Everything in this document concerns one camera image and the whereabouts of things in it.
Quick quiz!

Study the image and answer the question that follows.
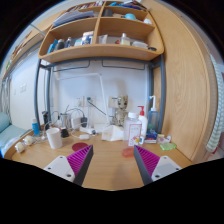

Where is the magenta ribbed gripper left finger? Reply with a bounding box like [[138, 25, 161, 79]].
[[43, 144, 95, 187]]

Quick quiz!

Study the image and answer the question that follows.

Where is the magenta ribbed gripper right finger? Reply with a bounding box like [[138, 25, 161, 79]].
[[133, 144, 183, 186]]

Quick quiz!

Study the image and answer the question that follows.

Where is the dark red round coaster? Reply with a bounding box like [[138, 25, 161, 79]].
[[72, 142, 88, 152]]

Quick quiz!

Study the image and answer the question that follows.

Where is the orange translucent round coaster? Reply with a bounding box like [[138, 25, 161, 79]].
[[122, 147, 134, 158]]

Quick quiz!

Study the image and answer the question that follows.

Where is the green translucent plastic piece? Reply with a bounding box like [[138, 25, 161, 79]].
[[160, 143, 177, 151]]

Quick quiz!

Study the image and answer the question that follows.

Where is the blue pump spray bottle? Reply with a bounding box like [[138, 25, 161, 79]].
[[148, 96, 158, 131]]

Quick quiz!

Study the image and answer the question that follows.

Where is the white power strip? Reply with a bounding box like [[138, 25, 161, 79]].
[[79, 126, 96, 135]]

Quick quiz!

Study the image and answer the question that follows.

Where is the white paper cup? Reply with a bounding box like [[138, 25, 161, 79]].
[[46, 128, 62, 149]]

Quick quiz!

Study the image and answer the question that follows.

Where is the white desk lamp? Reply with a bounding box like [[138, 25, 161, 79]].
[[64, 73, 110, 133]]

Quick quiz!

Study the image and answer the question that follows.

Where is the clear plastic bottle white cap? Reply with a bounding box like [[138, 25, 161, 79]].
[[124, 112, 142, 147]]

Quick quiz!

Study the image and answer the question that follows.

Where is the white pump bottle red top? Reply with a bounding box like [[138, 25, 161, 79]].
[[138, 106, 148, 137]]

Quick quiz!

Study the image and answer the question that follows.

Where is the black charger adapter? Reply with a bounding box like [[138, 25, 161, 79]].
[[81, 117, 88, 127]]

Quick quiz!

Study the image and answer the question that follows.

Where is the white tissue pack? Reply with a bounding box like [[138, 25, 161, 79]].
[[101, 125, 124, 141]]

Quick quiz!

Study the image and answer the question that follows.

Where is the Groot figurine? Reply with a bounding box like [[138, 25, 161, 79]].
[[114, 95, 128, 126]]

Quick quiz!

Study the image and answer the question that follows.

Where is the small blue bottle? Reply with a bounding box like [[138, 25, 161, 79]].
[[32, 118, 40, 136]]

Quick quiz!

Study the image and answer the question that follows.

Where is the black metal bed frame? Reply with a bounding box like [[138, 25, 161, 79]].
[[33, 54, 167, 134]]

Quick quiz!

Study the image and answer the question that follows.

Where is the wooden wall shelf unit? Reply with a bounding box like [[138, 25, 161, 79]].
[[38, 0, 164, 63]]

